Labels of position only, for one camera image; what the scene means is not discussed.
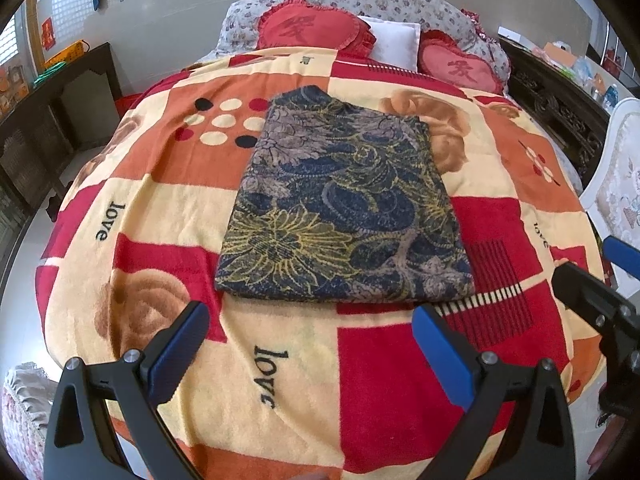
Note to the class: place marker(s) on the white upholstered chair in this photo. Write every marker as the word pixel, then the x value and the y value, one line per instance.
pixel 620 185

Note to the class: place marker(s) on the red heart-shaped pillow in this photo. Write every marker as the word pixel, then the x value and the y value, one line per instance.
pixel 305 27
pixel 460 67

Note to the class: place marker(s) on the dark wooden side table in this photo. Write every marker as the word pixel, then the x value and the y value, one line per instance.
pixel 85 100

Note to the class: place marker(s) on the red orange printed blanket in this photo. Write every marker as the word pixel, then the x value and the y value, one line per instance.
pixel 150 210

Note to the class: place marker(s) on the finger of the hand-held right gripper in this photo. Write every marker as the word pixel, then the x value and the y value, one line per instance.
pixel 622 254
pixel 585 290

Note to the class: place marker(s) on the person's left hand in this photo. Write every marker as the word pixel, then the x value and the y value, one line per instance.
pixel 312 475

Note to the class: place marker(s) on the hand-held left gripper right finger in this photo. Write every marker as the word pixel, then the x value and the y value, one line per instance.
pixel 440 350

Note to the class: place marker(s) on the red wall sticker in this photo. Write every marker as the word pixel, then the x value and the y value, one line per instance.
pixel 48 34

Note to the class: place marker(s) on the pile of packets and bottles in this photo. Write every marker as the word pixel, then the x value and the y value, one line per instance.
pixel 575 67

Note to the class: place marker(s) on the dark carved wooden cabinet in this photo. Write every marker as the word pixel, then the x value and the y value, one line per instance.
pixel 550 105

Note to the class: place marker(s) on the white pillow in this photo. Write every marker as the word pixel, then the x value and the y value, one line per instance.
pixel 395 42

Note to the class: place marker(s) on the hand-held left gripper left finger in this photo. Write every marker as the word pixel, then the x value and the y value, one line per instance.
pixel 180 345

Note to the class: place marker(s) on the orange box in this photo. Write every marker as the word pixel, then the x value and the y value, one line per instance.
pixel 65 55

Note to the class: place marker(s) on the person's right hand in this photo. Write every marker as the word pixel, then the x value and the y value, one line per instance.
pixel 602 450

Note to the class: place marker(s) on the dark floral patterned shirt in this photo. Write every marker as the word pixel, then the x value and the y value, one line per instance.
pixel 340 200

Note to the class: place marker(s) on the green bundle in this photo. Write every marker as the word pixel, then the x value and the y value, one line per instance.
pixel 50 74

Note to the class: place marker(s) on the orange printed picture board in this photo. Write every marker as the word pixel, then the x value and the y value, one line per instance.
pixel 14 87

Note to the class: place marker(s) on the pink lace cloth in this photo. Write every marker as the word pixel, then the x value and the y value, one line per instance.
pixel 22 425

